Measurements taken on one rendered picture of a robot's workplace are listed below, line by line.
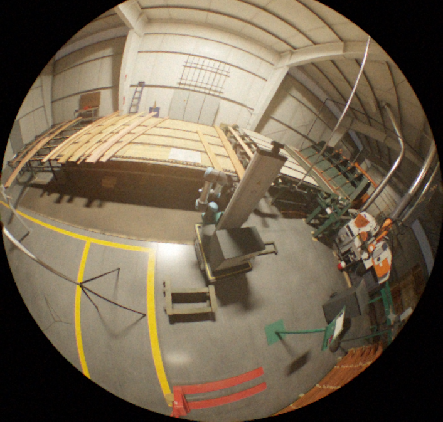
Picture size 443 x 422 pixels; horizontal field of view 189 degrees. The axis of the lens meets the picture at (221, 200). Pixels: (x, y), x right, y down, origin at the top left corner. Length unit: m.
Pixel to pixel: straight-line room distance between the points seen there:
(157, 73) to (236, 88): 4.46
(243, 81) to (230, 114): 2.19
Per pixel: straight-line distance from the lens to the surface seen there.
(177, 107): 7.60
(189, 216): 2.59
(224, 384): 2.46
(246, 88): 8.56
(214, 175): 1.32
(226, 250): 1.40
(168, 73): 8.34
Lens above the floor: 2.04
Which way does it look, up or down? 41 degrees down
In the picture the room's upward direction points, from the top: 24 degrees clockwise
